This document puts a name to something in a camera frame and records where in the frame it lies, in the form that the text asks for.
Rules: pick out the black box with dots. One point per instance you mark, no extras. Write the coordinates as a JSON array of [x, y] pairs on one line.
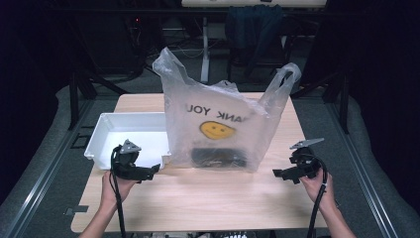
[[218, 158]]

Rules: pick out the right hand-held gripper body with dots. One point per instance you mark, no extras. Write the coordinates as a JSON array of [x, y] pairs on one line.
[[307, 162]]

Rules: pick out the white desk leg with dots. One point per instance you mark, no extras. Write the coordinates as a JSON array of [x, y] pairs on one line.
[[205, 53]]

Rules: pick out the white plastic tray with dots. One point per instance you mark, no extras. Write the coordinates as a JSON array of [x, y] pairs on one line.
[[132, 127]]

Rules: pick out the aluminium floor rail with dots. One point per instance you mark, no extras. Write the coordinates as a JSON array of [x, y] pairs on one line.
[[43, 175], [360, 172]]

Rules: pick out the black tape strip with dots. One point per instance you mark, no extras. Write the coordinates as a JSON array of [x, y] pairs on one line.
[[76, 210]]

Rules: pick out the clear smiley-face plastic bag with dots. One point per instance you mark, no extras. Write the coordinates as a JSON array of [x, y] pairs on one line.
[[211, 99]]

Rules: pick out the person's right hand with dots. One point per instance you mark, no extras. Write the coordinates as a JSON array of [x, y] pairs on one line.
[[318, 191]]

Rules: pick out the black metal stand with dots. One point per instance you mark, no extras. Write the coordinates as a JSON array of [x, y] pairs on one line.
[[333, 95], [82, 95]]

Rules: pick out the person's left hand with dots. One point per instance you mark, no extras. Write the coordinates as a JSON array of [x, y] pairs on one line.
[[115, 191]]

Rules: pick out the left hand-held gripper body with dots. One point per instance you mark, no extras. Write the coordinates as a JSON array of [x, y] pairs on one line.
[[127, 158]]

